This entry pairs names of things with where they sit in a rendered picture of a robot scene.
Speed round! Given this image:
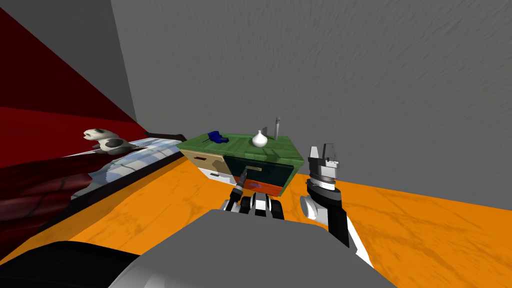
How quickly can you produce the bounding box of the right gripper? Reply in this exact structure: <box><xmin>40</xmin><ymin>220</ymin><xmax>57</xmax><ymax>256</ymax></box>
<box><xmin>308</xmin><ymin>143</ymin><xmax>341</xmax><ymax>180</ymax></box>

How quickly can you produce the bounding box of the white drawer front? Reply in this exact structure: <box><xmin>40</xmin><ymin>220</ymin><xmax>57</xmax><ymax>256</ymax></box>
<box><xmin>198</xmin><ymin>167</ymin><xmax>238</xmax><ymax>186</ymax></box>

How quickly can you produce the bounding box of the red drawer front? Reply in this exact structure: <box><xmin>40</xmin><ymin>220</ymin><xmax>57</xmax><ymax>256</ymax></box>
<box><xmin>242</xmin><ymin>178</ymin><xmax>287</xmax><ymax>198</ymax></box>

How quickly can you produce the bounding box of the dark green drawer front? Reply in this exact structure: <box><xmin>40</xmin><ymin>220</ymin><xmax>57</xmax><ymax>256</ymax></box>
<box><xmin>222</xmin><ymin>154</ymin><xmax>298</xmax><ymax>190</ymax></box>

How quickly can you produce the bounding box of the tan drawer front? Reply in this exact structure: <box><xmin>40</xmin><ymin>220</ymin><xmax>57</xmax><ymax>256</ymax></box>
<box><xmin>181</xmin><ymin>148</ymin><xmax>234</xmax><ymax>177</ymax></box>

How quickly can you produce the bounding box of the white round vase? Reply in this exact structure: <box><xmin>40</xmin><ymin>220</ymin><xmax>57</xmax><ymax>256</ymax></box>
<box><xmin>251</xmin><ymin>129</ymin><xmax>269</xmax><ymax>149</ymax></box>

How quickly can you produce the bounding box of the green dresser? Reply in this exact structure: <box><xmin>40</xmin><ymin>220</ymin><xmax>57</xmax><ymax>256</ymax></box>
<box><xmin>175</xmin><ymin>133</ymin><xmax>306</xmax><ymax>198</ymax></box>

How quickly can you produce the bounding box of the blue toy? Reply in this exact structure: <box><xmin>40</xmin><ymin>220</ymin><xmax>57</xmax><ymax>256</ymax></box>
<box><xmin>202</xmin><ymin>130</ymin><xmax>230</xmax><ymax>145</ymax></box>

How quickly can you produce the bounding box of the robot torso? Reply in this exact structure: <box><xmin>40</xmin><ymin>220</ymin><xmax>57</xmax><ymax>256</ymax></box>
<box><xmin>107</xmin><ymin>191</ymin><xmax>398</xmax><ymax>288</ymax></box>

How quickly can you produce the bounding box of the bed with dark red blanket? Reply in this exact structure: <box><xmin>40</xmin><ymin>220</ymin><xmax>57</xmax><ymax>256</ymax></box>
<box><xmin>0</xmin><ymin>131</ymin><xmax>188</xmax><ymax>261</ymax></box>

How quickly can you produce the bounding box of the black and white plush toy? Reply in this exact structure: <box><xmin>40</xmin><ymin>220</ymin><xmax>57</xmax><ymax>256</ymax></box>
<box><xmin>82</xmin><ymin>127</ymin><xmax>136</xmax><ymax>157</ymax></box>

